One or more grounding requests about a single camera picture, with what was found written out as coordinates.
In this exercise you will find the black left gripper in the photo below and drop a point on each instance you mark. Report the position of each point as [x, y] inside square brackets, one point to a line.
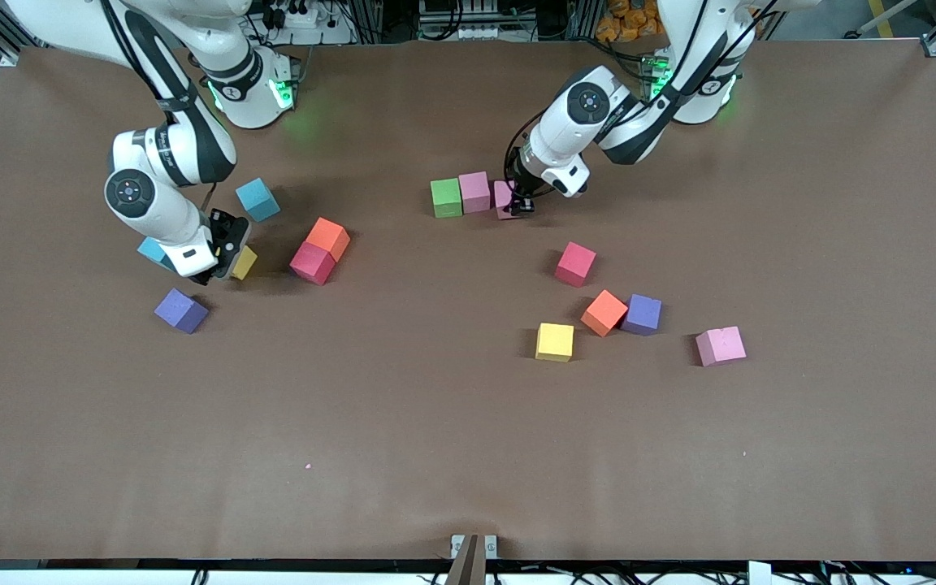
[518, 182]

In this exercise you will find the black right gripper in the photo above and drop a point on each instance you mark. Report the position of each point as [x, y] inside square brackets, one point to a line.
[225, 233]

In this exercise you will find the pink foam cube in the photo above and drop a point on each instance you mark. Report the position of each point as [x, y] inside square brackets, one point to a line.
[474, 192]
[720, 346]
[502, 199]

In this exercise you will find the yellow foam cube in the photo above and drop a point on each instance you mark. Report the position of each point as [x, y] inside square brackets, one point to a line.
[555, 342]
[245, 264]

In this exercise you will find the green foam cube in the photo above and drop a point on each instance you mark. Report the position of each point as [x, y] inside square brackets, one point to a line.
[446, 197]

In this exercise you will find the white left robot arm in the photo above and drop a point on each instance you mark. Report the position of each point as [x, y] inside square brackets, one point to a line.
[557, 138]

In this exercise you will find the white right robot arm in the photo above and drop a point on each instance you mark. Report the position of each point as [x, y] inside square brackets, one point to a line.
[151, 203]

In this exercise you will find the purple foam cube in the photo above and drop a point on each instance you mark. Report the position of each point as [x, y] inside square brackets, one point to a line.
[644, 314]
[180, 311]

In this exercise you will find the light blue foam cube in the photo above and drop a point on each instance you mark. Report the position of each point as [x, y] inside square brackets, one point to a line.
[257, 199]
[151, 252]

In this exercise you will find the red foam cube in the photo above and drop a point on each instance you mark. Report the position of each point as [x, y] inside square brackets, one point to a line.
[575, 264]
[311, 264]

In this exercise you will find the orange foam cube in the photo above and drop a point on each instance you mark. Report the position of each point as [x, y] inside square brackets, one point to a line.
[604, 314]
[330, 236]

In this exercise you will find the white electronics box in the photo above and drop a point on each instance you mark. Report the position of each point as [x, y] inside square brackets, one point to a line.
[468, 32]

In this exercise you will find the orange snack bag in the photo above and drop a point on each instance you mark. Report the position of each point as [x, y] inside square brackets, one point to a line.
[626, 20]

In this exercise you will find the white power strip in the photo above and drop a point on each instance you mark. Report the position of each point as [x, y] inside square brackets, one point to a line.
[297, 16]

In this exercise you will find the aluminium frame post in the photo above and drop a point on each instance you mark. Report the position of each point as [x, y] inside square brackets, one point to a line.
[370, 16]
[586, 16]

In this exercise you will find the metal table edge bracket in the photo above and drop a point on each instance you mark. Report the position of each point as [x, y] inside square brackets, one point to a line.
[457, 546]

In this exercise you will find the brown strip under bracket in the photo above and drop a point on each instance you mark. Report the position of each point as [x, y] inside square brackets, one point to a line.
[468, 565]

